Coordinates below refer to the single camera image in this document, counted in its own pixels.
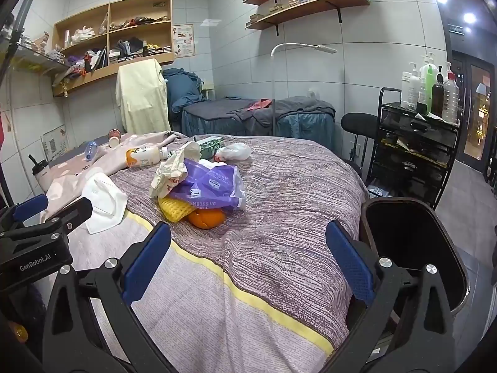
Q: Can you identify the wooden wall cabinet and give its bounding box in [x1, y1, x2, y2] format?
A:
[52, 0, 175, 98]

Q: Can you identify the dark brown bin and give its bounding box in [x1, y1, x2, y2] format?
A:
[359, 197, 471, 319]

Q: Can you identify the purple tissue packet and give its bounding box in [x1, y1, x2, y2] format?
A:
[170, 158, 247, 211]

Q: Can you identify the yellow foam fruit net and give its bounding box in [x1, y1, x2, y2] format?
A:
[158, 196, 197, 223]

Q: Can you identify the black stool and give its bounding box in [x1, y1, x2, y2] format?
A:
[340, 113, 379, 164]

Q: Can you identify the clear bottle with red cap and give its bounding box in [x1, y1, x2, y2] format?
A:
[442, 71, 460, 123]

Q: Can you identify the glass wall shelf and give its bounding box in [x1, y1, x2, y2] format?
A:
[0, 35, 71, 76]

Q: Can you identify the white face mask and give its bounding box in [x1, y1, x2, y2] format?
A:
[80, 172, 128, 235]

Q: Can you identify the crumpled paper wrapper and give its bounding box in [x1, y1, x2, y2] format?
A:
[149, 141, 203, 200]

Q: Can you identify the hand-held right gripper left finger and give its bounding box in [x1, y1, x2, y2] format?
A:
[42, 222, 183, 373]

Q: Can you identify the white code sign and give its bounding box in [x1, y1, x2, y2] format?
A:
[41, 124, 71, 162]

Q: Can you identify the dark brown bottle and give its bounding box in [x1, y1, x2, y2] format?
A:
[431, 65, 445, 118]

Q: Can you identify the pink spotted blanket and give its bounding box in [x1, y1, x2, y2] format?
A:
[44, 132, 191, 222]

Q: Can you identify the orange fruit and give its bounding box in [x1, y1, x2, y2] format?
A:
[187, 209, 226, 229]

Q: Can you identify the striped purple blanket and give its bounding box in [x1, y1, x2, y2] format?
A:
[66, 134, 369, 373]

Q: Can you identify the tumbler with straw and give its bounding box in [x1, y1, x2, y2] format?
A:
[28, 154, 51, 194]

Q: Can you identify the white plastic bag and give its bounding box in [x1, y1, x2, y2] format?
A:
[213, 143, 252, 163]

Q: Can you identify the white pump bottle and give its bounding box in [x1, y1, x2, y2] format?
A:
[406, 62, 422, 111]

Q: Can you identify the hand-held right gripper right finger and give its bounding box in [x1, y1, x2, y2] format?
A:
[325, 219, 457, 373]

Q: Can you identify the green carton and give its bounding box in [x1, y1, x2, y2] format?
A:
[193, 136, 226, 161]

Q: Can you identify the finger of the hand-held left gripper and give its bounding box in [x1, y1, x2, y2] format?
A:
[0, 196, 94, 242]
[0, 193, 49, 228]

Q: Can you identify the grey massage bed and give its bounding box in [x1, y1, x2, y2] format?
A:
[180, 97, 336, 140]

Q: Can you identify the glass double door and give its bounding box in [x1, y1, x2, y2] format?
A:
[450, 48, 497, 172]

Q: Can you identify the green bottle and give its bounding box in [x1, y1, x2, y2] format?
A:
[424, 63, 437, 114]

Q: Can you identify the blue cloth pile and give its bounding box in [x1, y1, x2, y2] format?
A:
[162, 68, 204, 123]

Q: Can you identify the white floor lamp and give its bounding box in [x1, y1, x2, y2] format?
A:
[270, 43, 338, 138]

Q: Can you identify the wall poster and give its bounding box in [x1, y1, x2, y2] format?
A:
[171, 23, 195, 59]

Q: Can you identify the orange and white drink bottle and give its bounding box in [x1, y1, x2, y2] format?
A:
[125, 145, 171, 168]

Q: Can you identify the pale yellow cloth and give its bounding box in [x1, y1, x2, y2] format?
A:
[115, 58, 171, 135]

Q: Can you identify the black mesh trolley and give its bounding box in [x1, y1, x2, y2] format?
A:
[367, 87, 463, 210]

